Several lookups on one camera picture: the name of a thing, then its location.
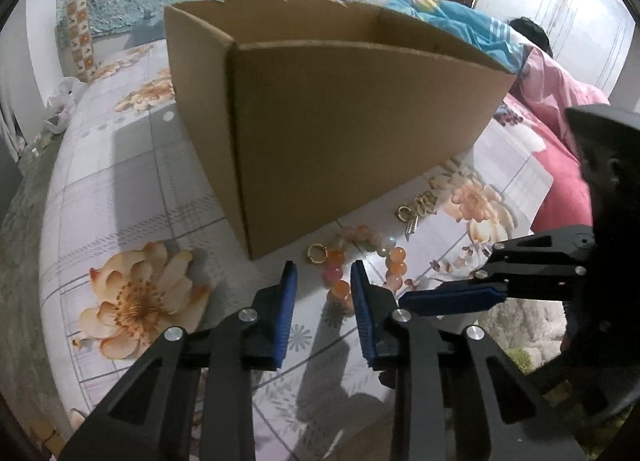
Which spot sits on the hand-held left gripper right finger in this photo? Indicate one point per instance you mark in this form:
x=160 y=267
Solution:
x=362 y=311

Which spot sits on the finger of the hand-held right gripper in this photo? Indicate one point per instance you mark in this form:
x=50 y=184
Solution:
x=450 y=298

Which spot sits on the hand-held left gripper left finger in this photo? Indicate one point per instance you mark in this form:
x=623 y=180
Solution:
x=285 y=311

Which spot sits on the gold hoop earring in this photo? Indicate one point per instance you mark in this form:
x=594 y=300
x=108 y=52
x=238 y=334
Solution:
x=430 y=198
x=401 y=213
x=311 y=252

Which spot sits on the small silver clip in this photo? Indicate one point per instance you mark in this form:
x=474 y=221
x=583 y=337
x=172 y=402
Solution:
x=412 y=226

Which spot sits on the brown cardboard box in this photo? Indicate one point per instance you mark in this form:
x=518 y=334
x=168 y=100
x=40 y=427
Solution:
x=325 y=141

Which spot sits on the pink floral bed sheet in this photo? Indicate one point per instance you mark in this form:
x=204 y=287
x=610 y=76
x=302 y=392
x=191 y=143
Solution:
x=555 y=166

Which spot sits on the light pink quilt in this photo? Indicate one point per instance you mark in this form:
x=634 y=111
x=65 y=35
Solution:
x=550 y=86

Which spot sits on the white wardrobe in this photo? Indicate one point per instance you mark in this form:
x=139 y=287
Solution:
x=560 y=6

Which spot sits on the white plastic bag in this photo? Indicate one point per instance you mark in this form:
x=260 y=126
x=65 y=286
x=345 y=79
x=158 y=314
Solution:
x=62 y=101

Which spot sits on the orange checkered panel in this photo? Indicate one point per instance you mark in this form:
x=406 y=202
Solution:
x=77 y=41

